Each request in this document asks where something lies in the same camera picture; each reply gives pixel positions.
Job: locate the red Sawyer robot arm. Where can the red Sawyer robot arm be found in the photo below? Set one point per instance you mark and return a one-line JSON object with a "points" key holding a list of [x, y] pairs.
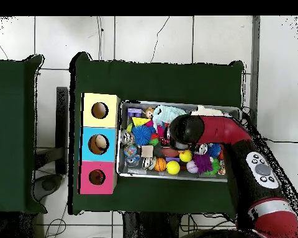
{"points": [[221, 129]]}

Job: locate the shallow metal mesh bin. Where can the shallow metal mesh bin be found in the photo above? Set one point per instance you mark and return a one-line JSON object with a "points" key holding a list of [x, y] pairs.
{"points": [[124, 171]]}

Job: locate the blue spiky rubber ball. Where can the blue spiky rubber ball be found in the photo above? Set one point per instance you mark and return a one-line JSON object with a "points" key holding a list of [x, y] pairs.
{"points": [[141, 135]]}

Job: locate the yellow cheese wedge toy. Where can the yellow cheese wedge toy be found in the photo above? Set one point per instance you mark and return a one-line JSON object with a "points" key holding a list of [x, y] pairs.
{"points": [[140, 121]]}

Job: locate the mint knitted cloth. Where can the mint knitted cloth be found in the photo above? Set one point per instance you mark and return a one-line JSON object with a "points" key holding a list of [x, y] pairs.
{"points": [[167, 112]]}

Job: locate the brown mini football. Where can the brown mini football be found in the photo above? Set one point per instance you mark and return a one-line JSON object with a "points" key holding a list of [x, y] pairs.
{"points": [[170, 152]]}

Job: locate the orange mini basketball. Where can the orange mini basketball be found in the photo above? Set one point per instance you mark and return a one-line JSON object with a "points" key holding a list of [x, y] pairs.
{"points": [[160, 164]]}

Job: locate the yellow ball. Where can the yellow ball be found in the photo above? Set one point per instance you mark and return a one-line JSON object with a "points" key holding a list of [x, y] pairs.
{"points": [[173, 167], [185, 156]]}

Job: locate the dark green table cloth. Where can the dark green table cloth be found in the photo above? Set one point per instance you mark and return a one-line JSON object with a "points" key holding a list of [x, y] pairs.
{"points": [[151, 79]]}

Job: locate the white mini baseball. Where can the white mini baseball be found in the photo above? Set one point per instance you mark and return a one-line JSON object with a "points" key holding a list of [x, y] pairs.
{"points": [[191, 167]]}

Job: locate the cream knitted cloth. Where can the cream knitted cloth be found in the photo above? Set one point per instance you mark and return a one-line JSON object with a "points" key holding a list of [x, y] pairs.
{"points": [[206, 112]]}

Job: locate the purple spiky monster toy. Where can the purple spiky monster toy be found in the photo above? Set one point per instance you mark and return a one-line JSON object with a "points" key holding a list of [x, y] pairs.
{"points": [[202, 163]]}

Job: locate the green cloth side table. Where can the green cloth side table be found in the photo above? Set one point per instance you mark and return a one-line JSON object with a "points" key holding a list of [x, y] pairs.
{"points": [[10, 136]]}

